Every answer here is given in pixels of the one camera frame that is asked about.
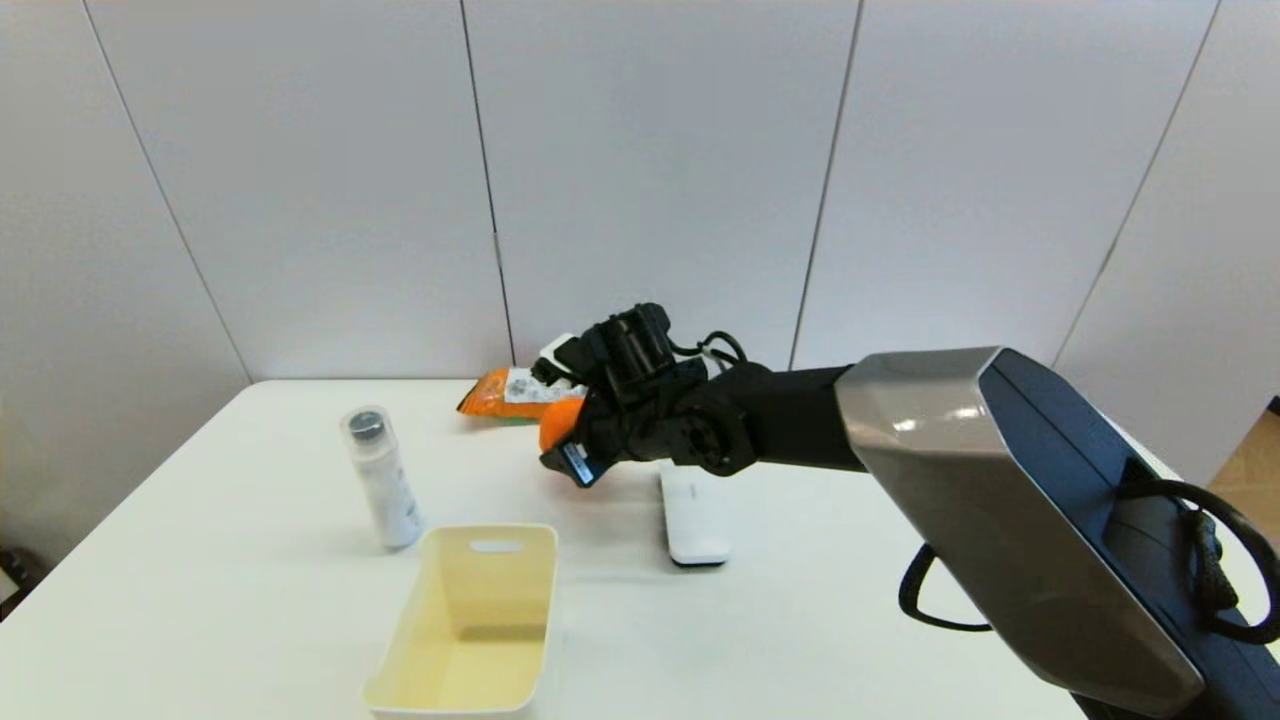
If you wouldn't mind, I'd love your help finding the orange fruit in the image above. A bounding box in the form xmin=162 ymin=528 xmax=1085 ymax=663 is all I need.
xmin=538 ymin=396 xmax=588 ymax=453

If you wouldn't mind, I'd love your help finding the orange snack packet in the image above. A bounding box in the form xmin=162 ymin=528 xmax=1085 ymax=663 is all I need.
xmin=458 ymin=367 xmax=586 ymax=427

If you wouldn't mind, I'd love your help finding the white flat remote case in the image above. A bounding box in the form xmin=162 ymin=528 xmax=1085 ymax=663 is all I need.
xmin=658 ymin=461 xmax=733 ymax=569

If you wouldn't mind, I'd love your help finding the white bottle with clear cap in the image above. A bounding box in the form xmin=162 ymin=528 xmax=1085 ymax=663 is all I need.
xmin=339 ymin=405 xmax=425 ymax=551

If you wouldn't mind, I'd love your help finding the cream plastic basket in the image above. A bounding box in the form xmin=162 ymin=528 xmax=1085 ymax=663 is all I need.
xmin=361 ymin=523 xmax=559 ymax=719

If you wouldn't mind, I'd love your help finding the dark object beside table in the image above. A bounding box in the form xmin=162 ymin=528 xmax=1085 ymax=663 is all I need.
xmin=0 ymin=548 xmax=46 ymax=621

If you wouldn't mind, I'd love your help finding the small wrist camera box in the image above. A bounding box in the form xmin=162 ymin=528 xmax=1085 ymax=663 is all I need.
xmin=532 ymin=333 xmax=589 ymax=393

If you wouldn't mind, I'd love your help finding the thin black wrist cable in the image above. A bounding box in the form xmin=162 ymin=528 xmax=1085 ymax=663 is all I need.
xmin=668 ymin=330 xmax=749 ymax=369

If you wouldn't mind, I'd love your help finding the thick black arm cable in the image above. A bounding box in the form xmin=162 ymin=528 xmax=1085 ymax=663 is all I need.
xmin=898 ymin=543 xmax=993 ymax=633

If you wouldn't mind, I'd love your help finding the braided black arm cable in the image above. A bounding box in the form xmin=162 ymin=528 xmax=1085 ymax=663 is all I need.
xmin=1118 ymin=478 xmax=1280 ymax=646

